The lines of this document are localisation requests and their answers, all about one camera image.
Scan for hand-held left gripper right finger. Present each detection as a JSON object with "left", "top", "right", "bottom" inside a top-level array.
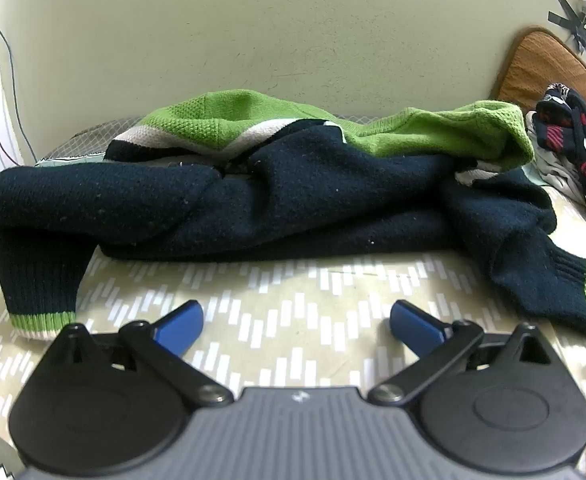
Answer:
[{"left": 369, "top": 300, "right": 556, "bottom": 406}]

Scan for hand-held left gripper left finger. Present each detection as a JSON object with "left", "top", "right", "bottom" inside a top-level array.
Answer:
[{"left": 48, "top": 300, "right": 234, "bottom": 407}]

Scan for navy and green knit sweater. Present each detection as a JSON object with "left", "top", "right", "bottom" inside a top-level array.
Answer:
[{"left": 0, "top": 89, "right": 586, "bottom": 343}]

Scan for beige chevron blanket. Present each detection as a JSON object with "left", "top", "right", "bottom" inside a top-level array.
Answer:
[{"left": 0, "top": 195, "right": 586, "bottom": 480}]

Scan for white striped garment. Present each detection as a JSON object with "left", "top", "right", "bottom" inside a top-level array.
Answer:
[{"left": 524, "top": 110, "right": 586, "bottom": 206}]

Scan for navy red printed garment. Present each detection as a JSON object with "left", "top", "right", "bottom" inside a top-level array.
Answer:
[{"left": 535, "top": 82, "right": 586, "bottom": 251}]

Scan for orange quilted pillow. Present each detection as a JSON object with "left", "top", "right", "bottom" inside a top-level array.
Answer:
[{"left": 490, "top": 26, "right": 586, "bottom": 123}]

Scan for black tape strips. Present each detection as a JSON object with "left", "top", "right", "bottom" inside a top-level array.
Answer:
[{"left": 548, "top": 0, "right": 586, "bottom": 81}]

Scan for black cable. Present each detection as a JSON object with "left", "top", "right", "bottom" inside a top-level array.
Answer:
[{"left": 0, "top": 0, "right": 38, "bottom": 162}]

